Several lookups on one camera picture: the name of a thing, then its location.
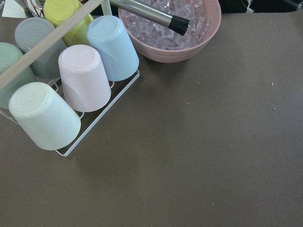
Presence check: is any pink cup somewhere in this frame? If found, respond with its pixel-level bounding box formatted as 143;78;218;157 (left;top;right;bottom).
58;44;111;112

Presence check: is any pink bowl with ice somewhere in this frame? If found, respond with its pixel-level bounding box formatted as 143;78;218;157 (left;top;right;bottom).
118;0;221;63

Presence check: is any light blue cup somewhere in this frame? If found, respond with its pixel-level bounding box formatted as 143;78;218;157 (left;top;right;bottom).
87;15;139;81

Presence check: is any steel muddler black tip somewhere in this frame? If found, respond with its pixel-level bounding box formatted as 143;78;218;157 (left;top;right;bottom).
109;0;190;35

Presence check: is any white cup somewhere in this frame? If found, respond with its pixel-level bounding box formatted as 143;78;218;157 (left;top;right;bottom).
9;82;81;150

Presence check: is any yellow cup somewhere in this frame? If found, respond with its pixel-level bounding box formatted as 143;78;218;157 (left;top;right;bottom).
43;0;93;47

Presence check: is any grey cup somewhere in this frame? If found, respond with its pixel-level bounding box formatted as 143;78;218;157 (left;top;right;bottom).
14;17;68;80

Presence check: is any mint green cup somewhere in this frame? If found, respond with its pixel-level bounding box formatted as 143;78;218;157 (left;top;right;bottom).
0;42;37;109

